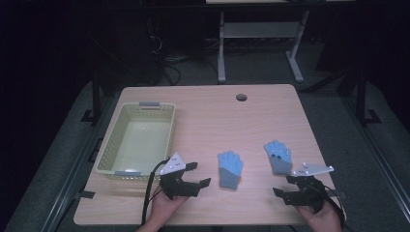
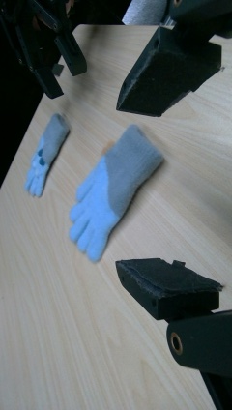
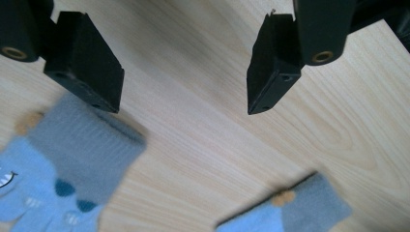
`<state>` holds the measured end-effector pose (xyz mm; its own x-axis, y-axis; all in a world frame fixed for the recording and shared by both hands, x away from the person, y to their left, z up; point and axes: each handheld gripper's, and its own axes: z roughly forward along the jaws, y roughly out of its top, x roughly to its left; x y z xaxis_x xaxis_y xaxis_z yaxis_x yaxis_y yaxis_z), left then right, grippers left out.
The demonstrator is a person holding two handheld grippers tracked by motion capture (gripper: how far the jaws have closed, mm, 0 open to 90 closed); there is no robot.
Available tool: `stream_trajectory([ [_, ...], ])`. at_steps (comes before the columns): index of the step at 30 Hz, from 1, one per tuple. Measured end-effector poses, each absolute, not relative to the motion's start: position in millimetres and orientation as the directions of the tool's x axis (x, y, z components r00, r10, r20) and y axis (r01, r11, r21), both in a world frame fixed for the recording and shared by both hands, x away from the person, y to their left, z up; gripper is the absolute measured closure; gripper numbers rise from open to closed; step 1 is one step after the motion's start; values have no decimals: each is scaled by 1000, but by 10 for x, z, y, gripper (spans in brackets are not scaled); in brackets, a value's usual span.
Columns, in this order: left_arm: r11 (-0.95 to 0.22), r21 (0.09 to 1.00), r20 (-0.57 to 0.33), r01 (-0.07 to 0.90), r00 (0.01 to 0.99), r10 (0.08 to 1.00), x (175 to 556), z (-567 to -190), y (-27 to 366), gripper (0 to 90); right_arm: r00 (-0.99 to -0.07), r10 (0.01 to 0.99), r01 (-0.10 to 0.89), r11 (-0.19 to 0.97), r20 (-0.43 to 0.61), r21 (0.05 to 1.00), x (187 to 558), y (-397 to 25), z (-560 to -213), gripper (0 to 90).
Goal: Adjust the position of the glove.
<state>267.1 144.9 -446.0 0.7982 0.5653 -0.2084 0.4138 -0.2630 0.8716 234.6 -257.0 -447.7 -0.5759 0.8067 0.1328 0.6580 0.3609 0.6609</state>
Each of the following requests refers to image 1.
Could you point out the black metal stand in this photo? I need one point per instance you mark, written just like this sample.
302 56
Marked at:
96 96
361 96

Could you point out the person's left hand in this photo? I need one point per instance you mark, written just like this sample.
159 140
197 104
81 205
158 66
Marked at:
162 209

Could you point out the white metal table frame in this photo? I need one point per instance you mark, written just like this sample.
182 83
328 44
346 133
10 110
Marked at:
261 30

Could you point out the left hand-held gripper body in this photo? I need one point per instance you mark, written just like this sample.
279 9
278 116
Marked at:
177 188

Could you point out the black tape strip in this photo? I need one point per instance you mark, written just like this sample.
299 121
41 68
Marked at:
338 194
85 194

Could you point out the cream perforated plastic basket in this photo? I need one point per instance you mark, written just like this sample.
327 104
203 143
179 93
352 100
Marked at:
141 138

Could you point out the person's right hand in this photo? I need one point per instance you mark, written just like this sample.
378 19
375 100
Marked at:
324 220

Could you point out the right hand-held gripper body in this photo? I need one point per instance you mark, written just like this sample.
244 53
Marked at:
311 193

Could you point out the plain blue grey glove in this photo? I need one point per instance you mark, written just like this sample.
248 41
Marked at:
229 170

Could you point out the grey aluminium rail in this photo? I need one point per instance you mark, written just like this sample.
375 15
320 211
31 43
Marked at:
383 167
74 174

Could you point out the blue grey glove white dots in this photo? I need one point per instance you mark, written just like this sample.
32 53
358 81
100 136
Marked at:
279 161

